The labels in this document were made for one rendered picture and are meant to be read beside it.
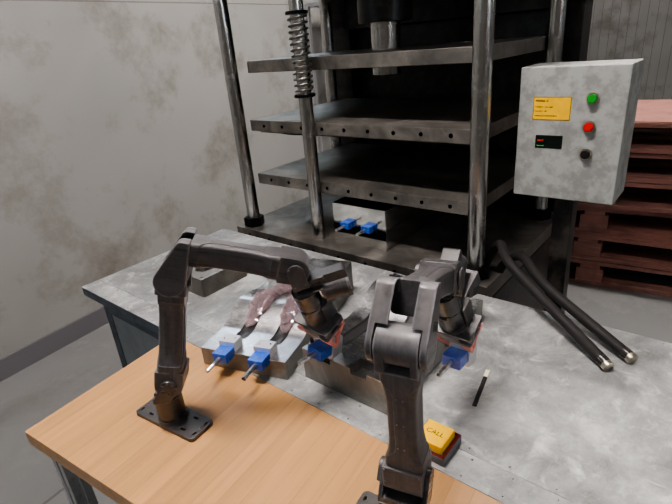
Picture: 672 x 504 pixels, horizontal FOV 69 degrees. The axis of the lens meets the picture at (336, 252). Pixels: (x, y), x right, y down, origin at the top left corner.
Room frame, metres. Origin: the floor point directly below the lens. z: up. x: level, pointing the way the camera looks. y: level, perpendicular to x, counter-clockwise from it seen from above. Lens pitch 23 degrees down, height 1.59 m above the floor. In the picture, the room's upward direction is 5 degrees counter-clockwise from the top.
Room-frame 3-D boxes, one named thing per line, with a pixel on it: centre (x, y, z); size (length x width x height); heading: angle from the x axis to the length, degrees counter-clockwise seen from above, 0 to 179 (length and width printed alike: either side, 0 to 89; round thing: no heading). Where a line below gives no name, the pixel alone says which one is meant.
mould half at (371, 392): (1.13, -0.15, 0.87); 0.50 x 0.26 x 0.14; 139
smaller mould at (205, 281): (1.65, 0.47, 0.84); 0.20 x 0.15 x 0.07; 139
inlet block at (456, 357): (0.87, -0.23, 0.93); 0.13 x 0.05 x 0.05; 139
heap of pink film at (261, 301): (1.30, 0.17, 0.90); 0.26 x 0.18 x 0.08; 156
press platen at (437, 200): (2.23, -0.32, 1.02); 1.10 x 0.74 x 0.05; 49
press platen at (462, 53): (2.23, -0.32, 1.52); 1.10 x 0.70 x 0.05; 49
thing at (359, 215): (2.09, -0.27, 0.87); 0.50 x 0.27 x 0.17; 139
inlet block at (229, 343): (1.07, 0.32, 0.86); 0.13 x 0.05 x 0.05; 156
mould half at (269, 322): (1.30, 0.17, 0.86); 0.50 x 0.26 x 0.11; 156
